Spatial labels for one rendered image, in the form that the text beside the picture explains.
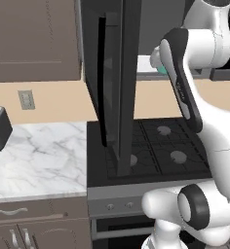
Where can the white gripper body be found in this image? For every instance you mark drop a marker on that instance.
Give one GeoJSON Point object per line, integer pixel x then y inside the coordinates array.
{"type": "Point", "coordinates": [156, 56]}

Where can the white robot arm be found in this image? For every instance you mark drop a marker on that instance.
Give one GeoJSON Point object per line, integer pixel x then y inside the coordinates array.
{"type": "Point", "coordinates": [222, 146]}

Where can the teal mug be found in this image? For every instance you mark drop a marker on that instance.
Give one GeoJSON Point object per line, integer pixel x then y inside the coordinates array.
{"type": "Point", "coordinates": [162, 70]}

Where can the dark grey microwave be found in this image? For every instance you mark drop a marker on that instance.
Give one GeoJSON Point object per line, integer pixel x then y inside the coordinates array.
{"type": "Point", "coordinates": [159, 26]}

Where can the dark microwave door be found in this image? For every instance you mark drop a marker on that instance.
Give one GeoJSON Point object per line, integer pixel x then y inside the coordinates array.
{"type": "Point", "coordinates": [126, 81]}

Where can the black hob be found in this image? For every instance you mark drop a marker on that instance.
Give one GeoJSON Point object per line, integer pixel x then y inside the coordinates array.
{"type": "Point", "coordinates": [159, 146]}

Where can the grey oven knob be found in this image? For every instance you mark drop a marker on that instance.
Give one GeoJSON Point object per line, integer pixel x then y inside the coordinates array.
{"type": "Point", "coordinates": [110, 206]}
{"type": "Point", "coordinates": [129, 205]}

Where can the grey oven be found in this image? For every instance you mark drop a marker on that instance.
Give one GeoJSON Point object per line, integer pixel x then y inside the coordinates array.
{"type": "Point", "coordinates": [117, 210]}

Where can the brown drawer front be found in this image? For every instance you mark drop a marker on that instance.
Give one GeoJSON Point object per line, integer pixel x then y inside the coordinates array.
{"type": "Point", "coordinates": [48, 210]}

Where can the brown base cupboard door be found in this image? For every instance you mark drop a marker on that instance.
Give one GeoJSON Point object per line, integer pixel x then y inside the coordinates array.
{"type": "Point", "coordinates": [61, 235]}
{"type": "Point", "coordinates": [0, 240]}

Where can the brown wall cupboard door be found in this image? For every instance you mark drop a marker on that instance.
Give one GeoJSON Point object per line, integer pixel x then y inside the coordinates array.
{"type": "Point", "coordinates": [32, 39]}

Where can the grey wall socket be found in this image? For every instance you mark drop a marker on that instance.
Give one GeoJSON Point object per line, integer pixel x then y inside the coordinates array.
{"type": "Point", "coordinates": [26, 99]}

